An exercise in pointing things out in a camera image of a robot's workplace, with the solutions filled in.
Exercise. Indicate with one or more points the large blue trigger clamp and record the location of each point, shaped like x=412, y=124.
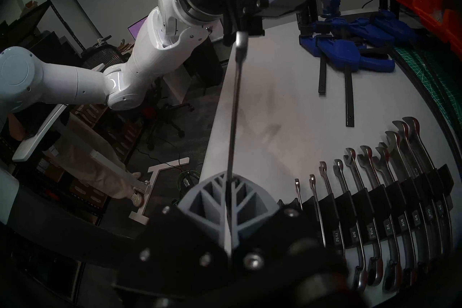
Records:
x=353, y=54

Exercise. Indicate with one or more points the medium chrome ratchet wrench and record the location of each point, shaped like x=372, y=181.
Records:
x=355, y=170
x=343, y=181
x=371, y=170

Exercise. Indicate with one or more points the white sneaker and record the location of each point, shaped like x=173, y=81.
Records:
x=138, y=199

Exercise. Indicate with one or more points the purple screen laptop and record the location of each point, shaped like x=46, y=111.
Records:
x=138, y=29

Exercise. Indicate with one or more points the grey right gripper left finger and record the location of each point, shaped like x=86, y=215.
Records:
x=195, y=224

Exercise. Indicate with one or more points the blue bar clamp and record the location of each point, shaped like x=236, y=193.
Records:
x=386, y=27
x=332, y=35

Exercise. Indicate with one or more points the green cutting mat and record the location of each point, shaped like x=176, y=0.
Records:
x=440, y=83

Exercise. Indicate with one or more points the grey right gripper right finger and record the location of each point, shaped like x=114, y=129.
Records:
x=260, y=224

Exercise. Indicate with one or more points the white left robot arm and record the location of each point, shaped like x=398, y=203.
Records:
x=54, y=83

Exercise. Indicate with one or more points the black mesh office chair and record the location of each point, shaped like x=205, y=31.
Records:
x=108, y=53

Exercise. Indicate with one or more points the black steel clamp bar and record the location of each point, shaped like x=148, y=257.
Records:
x=322, y=76
x=349, y=98

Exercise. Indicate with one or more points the small chrome ratchet wrench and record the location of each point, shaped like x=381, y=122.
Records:
x=314, y=199
x=299, y=191
x=326, y=184

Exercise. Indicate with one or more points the white metal desk foot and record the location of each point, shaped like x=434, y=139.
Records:
x=155, y=181

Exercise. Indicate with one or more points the white desk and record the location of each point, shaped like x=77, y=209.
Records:
x=39, y=134

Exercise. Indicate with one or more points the black wrench holder case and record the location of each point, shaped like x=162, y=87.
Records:
x=361, y=202

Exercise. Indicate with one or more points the small blue clamp piece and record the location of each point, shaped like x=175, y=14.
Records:
x=330, y=0

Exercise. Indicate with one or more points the person's leg light trousers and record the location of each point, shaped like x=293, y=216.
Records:
x=101, y=173

